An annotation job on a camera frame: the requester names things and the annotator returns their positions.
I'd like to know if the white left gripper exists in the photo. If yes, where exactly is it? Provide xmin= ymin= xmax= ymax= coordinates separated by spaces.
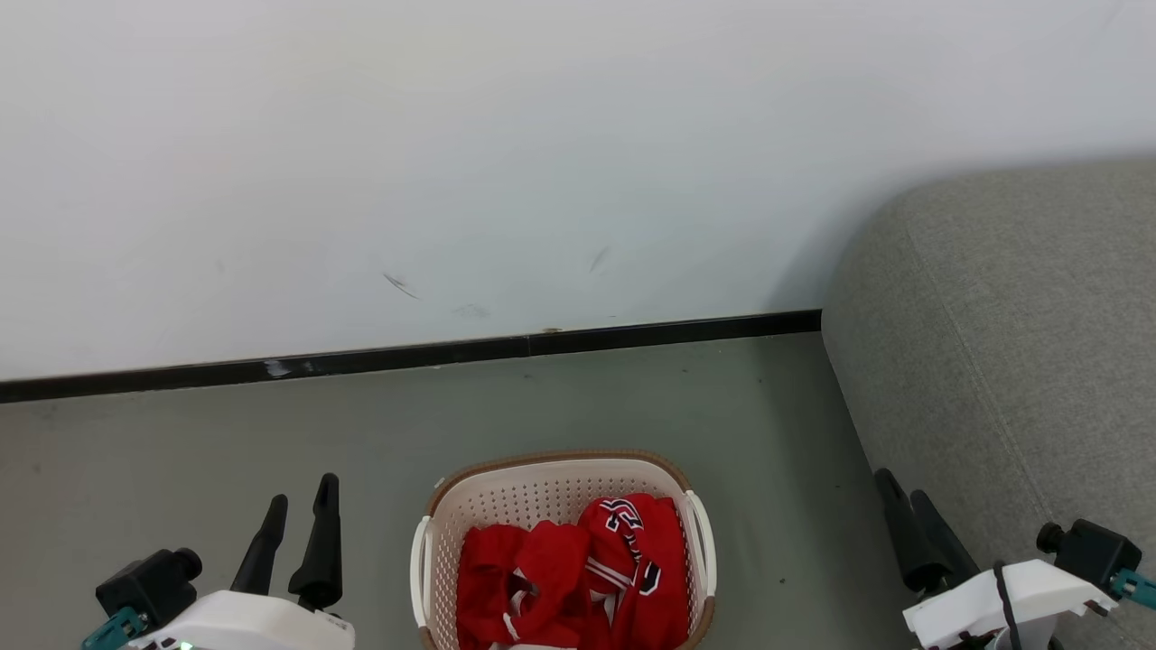
xmin=126 ymin=472 xmax=356 ymax=650

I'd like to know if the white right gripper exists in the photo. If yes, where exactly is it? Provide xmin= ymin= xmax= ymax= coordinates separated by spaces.
xmin=872 ymin=467 xmax=1117 ymax=650

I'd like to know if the red jersey with number print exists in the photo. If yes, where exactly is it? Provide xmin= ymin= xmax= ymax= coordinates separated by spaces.
xmin=576 ymin=493 xmax=693 ymax=650

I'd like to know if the grey fabric sofa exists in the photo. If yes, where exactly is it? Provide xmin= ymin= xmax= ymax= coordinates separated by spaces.
xmin=820 ymin=160 xmax=1156 ymax=650

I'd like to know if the cream perforated laundry basket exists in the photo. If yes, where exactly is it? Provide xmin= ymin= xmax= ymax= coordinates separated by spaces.
xmin=409 ymin=450 xmax=719 ymax=650

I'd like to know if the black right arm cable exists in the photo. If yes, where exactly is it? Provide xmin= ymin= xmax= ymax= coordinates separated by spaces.
xmin=992 ymin=561 xmax=1023 ymax=650

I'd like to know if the black wall baseboard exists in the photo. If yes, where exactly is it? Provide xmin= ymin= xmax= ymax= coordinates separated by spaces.
xmin=0 ymin=309 xmax=823 ymax=404

